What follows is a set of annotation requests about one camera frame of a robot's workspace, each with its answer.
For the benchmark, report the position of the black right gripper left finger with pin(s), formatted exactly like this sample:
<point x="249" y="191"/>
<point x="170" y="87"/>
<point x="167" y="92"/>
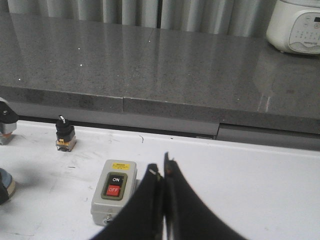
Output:
<point x="143" y="216"/>

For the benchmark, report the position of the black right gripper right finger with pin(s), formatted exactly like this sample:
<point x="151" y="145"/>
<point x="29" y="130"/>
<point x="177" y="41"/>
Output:
<point x="186" y="215"/>

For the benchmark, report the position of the grey on off switch box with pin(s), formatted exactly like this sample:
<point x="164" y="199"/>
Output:
<point x="115" y="187"/>

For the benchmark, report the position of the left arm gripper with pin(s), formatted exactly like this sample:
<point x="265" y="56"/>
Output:
<point x="8" y="124"/>

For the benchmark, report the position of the white rice cooker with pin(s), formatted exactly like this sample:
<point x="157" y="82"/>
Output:
<point x="294" y="27"/>

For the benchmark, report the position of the grey stone counter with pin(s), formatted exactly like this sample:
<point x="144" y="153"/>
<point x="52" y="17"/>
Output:
<point x="152" y="78"/>

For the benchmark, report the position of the light blue call bell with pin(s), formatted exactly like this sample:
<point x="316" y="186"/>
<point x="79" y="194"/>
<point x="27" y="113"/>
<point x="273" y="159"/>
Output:
<point x="7" y="180"/>

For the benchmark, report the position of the black selector switch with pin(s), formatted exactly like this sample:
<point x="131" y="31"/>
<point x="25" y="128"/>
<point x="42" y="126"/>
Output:
<point x="65" y="135"/>

